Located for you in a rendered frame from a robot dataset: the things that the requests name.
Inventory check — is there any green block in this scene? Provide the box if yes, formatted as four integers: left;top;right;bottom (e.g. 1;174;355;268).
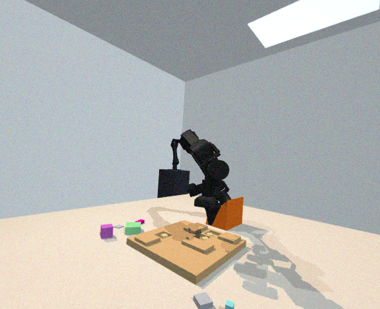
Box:
125;222;141;235

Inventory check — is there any purple cube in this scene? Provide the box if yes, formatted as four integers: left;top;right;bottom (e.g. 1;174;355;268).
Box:
100;224;113;239

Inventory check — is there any teal block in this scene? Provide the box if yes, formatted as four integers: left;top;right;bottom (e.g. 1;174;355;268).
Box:
225;300;234;309

